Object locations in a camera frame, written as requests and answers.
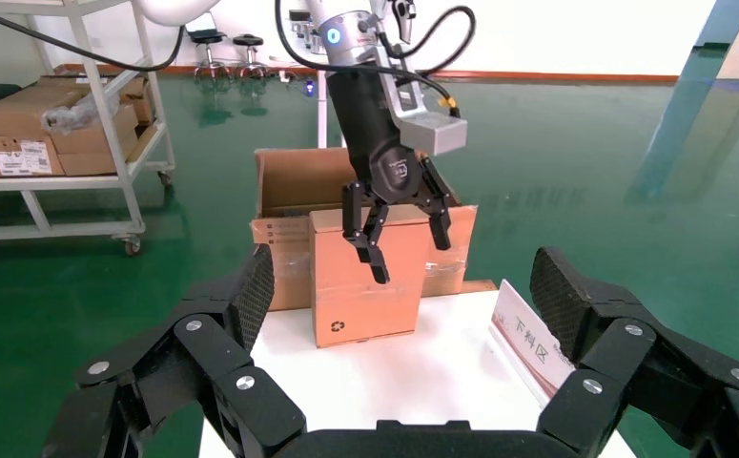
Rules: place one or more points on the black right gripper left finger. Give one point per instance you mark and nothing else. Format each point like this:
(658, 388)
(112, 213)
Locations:
(211, 354)

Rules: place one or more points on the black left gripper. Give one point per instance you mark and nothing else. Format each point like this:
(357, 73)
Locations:
(366, 133)

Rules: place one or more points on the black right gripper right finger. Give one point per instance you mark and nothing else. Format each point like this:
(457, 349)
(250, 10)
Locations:
(628, 354)

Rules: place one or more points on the small cardboard box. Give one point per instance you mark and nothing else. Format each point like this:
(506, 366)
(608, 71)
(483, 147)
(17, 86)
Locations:
(356, 310)

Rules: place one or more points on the white and silver left arm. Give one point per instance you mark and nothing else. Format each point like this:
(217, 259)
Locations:
(347, 44)

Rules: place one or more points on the large open cardboard box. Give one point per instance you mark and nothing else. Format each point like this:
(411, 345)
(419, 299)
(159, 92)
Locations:
(287, 183)

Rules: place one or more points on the plain cardboard box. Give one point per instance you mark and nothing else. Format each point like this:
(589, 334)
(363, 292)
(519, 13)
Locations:
(107, 136)
(91, 164)
(135, 91)

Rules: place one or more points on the cardboard box with white label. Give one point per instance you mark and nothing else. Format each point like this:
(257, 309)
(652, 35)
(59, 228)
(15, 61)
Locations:
(21, 155)

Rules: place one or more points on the acrylic sign with red card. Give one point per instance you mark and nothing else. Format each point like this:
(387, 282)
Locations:
(527, 347)

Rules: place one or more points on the white pole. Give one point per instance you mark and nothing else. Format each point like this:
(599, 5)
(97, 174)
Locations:
(322, 120)

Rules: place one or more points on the white wheeled shelf cart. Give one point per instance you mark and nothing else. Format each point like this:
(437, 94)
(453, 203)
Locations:
(47, 183)

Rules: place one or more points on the black round stool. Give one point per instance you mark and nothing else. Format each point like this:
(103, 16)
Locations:
(208, 38)
(248, 41)

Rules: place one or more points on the clear plastic wrap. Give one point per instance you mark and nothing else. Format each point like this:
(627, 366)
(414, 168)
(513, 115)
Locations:
(78, 114)

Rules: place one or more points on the blue pillar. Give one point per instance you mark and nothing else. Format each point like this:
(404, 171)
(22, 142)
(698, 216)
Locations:
(726, 22)

